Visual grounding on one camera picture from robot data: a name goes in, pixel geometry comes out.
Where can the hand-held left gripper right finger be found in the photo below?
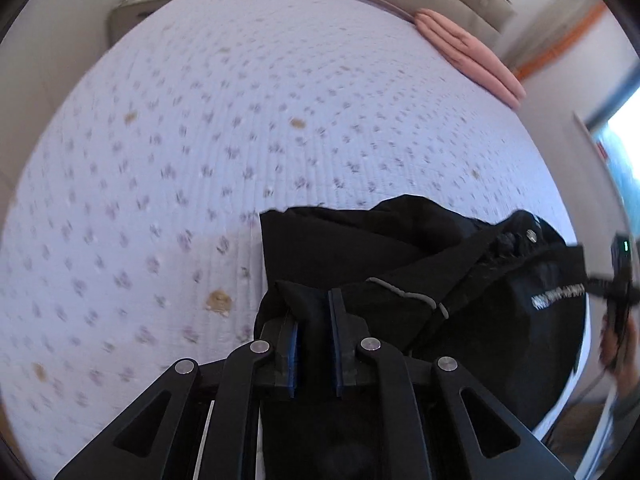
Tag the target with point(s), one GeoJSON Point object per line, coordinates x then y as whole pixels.
{"type": "Point", "coordinates": [338, 347]}

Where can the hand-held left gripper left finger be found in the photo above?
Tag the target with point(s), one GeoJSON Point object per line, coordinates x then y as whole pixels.
{"type": "Point", "coordinates": [293, 357]}

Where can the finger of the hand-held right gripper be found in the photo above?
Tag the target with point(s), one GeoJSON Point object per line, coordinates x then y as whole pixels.
{"type": "Point", "coordinates": [599, 284]}

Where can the black hooded jacket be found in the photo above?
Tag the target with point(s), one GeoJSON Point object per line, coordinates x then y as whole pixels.
{"type": "Point", "coordinates": [400, 250]}

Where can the person's right hand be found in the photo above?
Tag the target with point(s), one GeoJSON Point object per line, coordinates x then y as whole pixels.
{"type": "Point", "coordinates": [612, 347]}

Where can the window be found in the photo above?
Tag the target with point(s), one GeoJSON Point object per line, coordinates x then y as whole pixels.
{"type": "Point", "coordinates": [625, 160]}

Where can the red window sign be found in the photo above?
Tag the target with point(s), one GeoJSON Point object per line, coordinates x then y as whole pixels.
{"type": "Point", "coordinates": [601, 151]}

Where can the white patterned bed sheet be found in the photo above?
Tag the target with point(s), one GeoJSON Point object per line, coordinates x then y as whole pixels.
{"type": "Point", "coordinates": [200, 160]}

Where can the orange and beige curtain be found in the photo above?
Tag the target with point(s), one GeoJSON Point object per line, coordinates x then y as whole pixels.
{"type": "Point", "coordinates": [565, 35]}

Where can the folded pink blanket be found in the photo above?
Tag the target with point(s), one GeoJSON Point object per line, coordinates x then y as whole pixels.
{"type": "Point", "coordinates": [470, 55]}

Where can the grey nightstand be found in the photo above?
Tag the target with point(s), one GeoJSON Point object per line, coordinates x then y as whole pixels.
{"type": "Point", "coordinates": [135, 15]}

